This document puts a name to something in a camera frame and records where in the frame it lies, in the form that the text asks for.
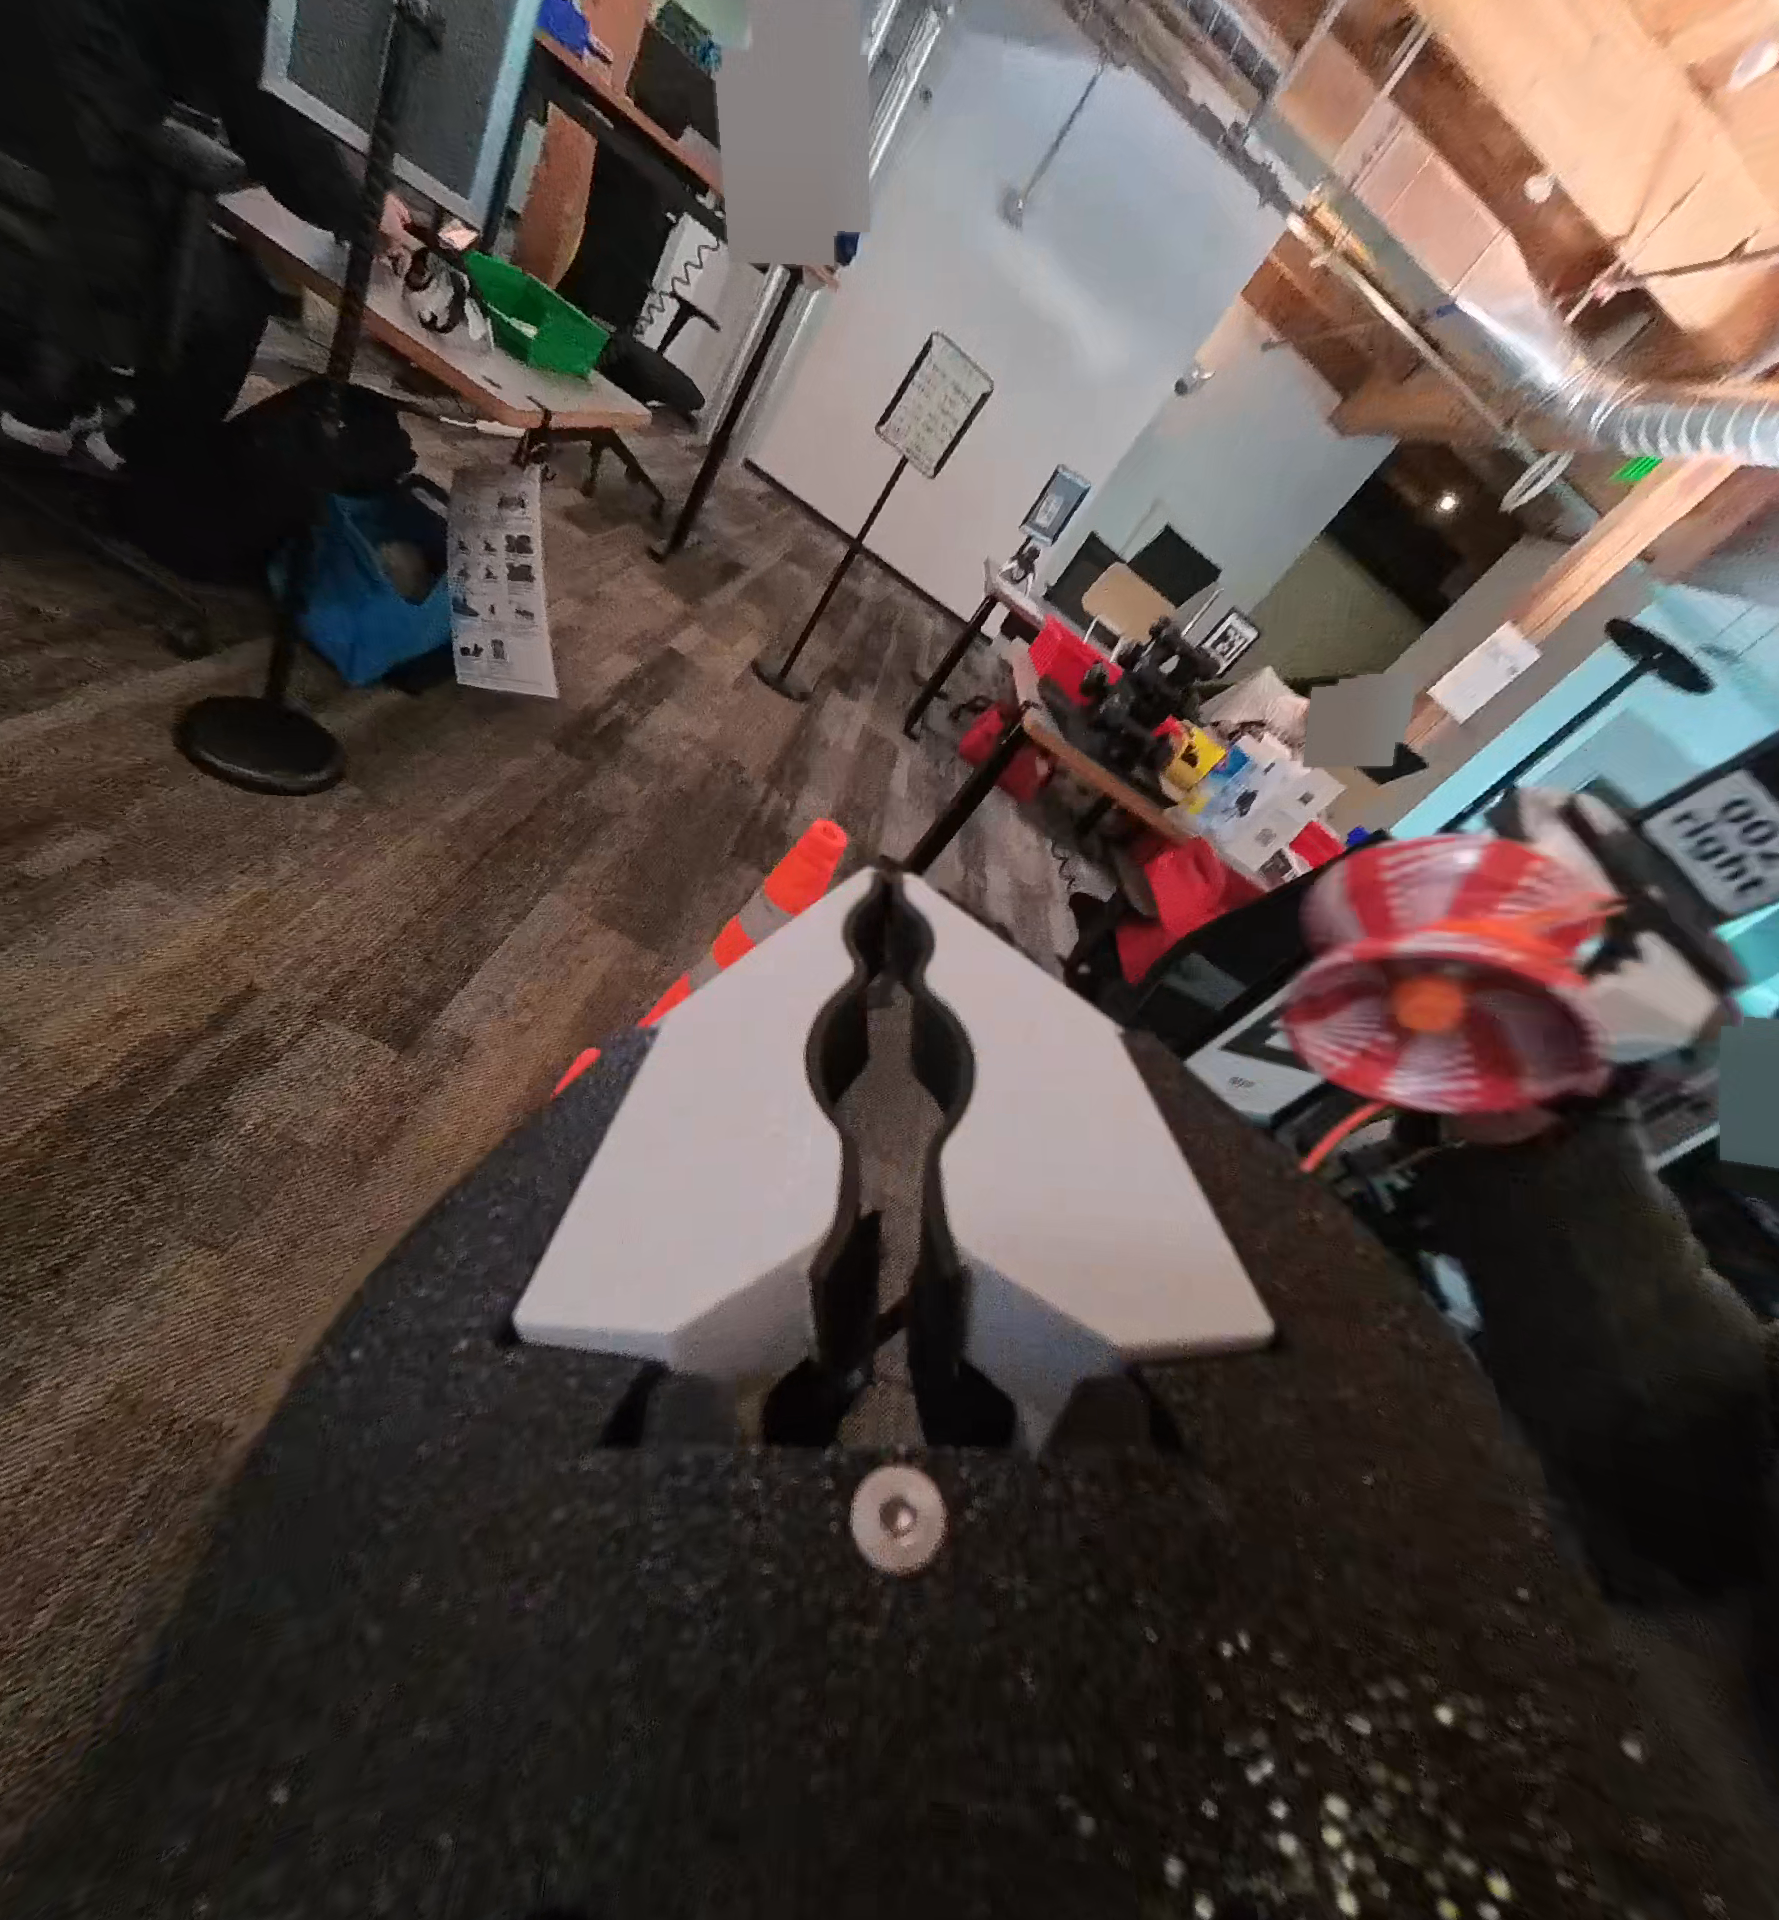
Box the wooden post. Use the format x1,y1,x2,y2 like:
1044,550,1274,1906
515,1,651,287

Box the white printed box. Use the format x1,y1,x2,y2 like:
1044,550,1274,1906
1220,736,1356,872

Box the blue bag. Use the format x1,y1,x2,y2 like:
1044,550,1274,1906
270,487,456,686

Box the white side table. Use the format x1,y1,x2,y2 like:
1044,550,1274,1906
216,186,666,498

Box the black stand pole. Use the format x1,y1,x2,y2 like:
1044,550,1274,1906
649,264,807,565

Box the orange striped traffic cone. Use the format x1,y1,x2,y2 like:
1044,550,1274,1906
545,816,854,1096

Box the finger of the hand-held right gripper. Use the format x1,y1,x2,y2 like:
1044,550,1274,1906
1505,786,1610,872
1594,943,1730,1058

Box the white sign stand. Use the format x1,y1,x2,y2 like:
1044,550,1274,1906
755,330,999,706

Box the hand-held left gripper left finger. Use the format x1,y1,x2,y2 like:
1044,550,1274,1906
515,877,894,1420

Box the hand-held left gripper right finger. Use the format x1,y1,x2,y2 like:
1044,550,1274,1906
898,877,1277,1411

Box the printed paper sheet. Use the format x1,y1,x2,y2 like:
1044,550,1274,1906
445,459,564,701

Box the green tray bin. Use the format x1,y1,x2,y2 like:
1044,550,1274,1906
465,256,614,379

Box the narrow silver air duct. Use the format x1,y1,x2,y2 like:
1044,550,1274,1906
1220,1,1779,475

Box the black bag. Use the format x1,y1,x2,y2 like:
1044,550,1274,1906
125,376,411,586

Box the brown work table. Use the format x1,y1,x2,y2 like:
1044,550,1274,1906
980,555,1340,901

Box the small red box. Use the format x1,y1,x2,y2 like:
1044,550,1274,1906
1025,621,1116,706

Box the red white yo-yo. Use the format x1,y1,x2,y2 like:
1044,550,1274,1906
1279,835,1626,1117

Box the black floor lamp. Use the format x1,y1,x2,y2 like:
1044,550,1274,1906
1490,616,1720,827

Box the person's right forearm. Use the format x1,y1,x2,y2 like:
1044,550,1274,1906
1415,1096,1779,1592

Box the black framed floor sign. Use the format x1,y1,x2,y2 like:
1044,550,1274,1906
896,715,1431,1136

